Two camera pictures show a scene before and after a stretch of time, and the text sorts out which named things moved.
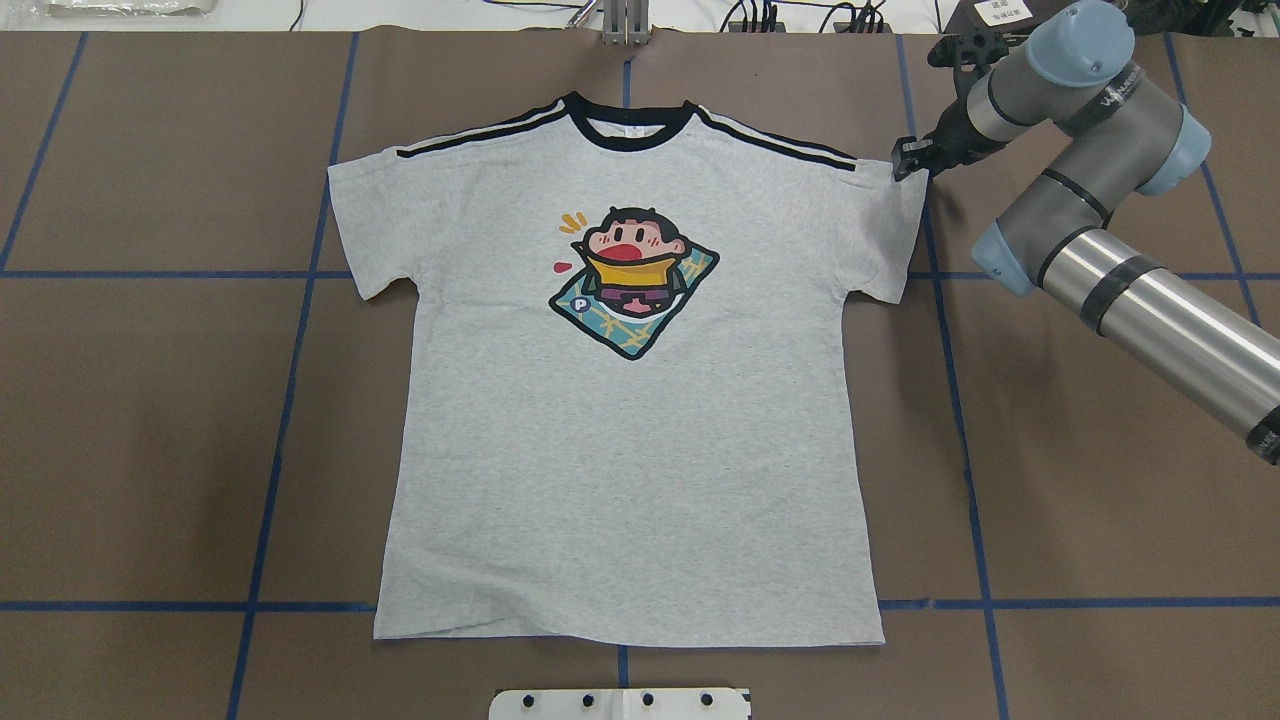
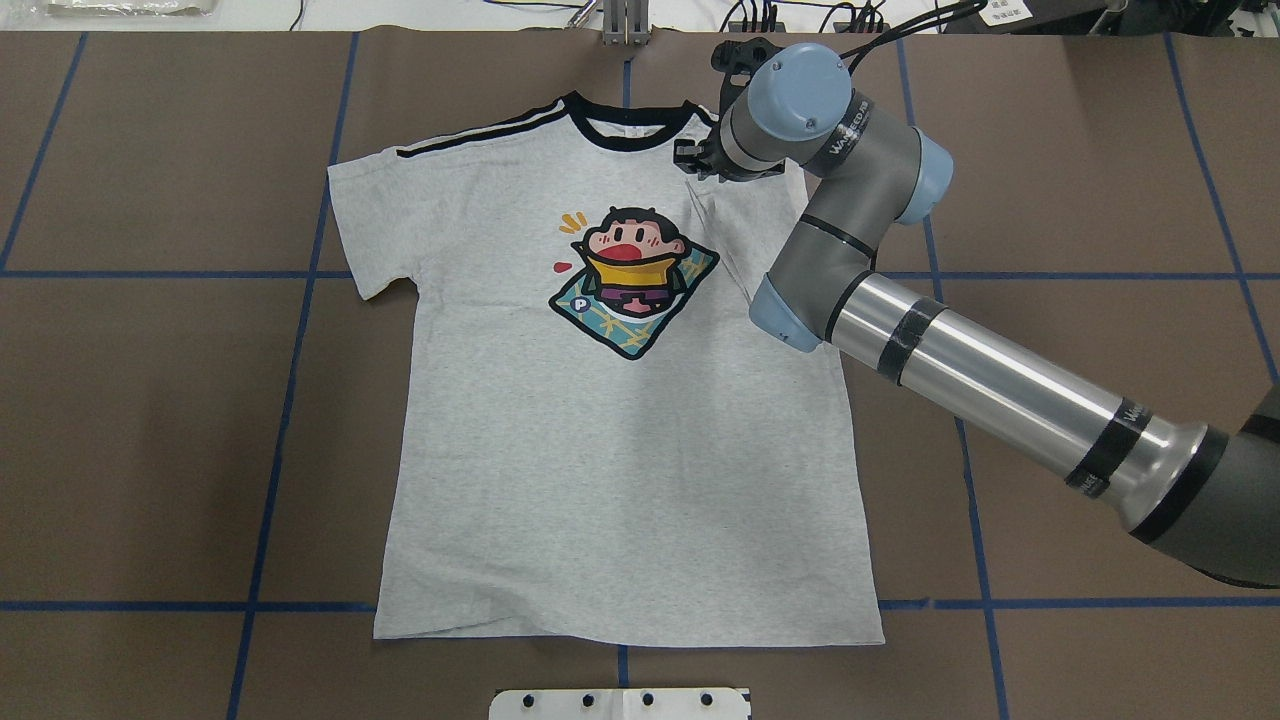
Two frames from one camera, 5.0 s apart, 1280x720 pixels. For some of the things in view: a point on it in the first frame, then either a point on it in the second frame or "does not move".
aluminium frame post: x=626 y=22 does not move
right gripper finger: x=908 y=153 → x=687 y=154
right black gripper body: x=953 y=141 → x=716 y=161
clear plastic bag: x=131 y=8 does not move
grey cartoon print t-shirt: x=633 y=411 does not move
